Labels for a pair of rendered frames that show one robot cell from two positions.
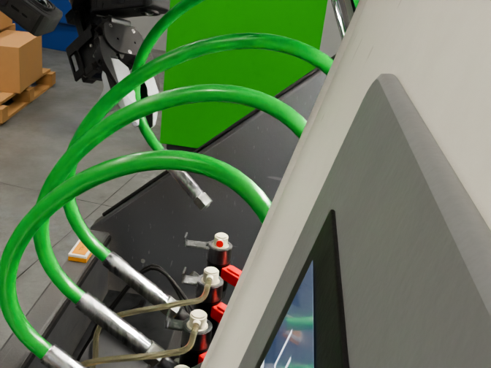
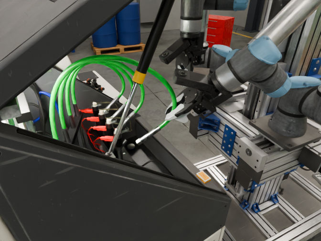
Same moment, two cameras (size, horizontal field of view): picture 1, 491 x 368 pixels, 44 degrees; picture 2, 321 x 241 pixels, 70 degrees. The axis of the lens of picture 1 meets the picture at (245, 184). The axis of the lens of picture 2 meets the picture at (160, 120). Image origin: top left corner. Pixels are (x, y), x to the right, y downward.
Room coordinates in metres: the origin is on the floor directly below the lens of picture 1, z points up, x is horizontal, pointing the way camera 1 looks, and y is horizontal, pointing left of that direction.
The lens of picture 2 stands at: (1.27, -0.24, 1.61)
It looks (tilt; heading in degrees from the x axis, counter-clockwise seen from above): 33 degrees down; 144
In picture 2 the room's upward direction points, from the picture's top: straight up
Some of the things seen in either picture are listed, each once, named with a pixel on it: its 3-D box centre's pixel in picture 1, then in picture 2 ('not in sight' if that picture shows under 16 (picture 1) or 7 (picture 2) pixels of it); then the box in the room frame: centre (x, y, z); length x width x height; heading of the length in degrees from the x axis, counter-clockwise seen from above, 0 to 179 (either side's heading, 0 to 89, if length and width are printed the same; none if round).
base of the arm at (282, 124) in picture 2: not in sight; (289, 117); (0.92, 0.69, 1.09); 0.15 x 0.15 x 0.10
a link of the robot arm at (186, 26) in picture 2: not in sight; (190, 25); (0.65, 0.33, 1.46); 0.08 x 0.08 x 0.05
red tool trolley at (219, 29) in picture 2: not in sight; (211, 38); (-2.20, 3.59, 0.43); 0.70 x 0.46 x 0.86; 15
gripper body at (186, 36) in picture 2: not in sight; (190, 49); (0.65, 0.34, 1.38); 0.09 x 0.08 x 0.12; 87
